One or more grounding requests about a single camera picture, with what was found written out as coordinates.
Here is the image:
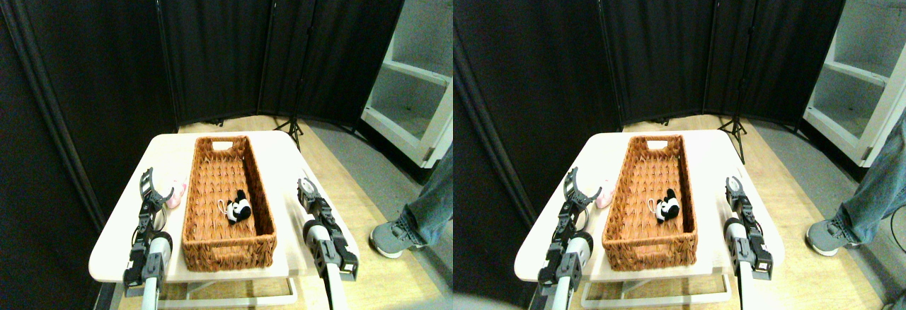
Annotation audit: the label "pink plush toy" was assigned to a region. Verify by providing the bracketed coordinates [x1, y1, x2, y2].
[164, 178, 188, 209]
[596, 178, 617, 209]

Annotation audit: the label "black and white panda toy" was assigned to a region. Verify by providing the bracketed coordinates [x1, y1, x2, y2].
[647, 188, 682, 224]
[217, 189, 253, 225]

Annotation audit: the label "white table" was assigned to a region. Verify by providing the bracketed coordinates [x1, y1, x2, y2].
[88, 130, 360, 308]
[515, 130, 785, 308]

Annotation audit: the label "black curtain stand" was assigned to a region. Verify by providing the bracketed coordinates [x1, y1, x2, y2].
[275, 25, 312, 152]
[718, 25, 752, 164]

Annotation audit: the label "brown wicker basket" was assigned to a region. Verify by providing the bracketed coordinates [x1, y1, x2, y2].
[182, 135, 278, 273]
[602, 134, 699, 272]

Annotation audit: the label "person's legs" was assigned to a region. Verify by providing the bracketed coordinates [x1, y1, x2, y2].
[369, 144, 453, 259]
[805, 108, 906, 258]

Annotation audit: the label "white shelf unit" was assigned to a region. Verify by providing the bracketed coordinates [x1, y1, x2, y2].
[361, 0, 453, 170]
[803, 0, 906, 168]

